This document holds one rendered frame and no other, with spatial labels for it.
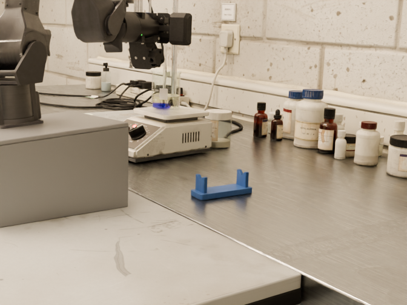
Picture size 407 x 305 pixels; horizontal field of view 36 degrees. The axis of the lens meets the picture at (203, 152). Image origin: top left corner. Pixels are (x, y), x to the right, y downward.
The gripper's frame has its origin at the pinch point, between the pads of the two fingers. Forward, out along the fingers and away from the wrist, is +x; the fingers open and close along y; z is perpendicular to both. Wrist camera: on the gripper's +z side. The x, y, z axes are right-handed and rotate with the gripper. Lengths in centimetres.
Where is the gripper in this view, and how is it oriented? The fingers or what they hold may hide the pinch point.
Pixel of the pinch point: (162, 28)
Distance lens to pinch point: 131.4
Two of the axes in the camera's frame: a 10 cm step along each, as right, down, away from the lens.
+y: 8.8, 1.3, -4.5
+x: 4.7, -1.6, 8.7
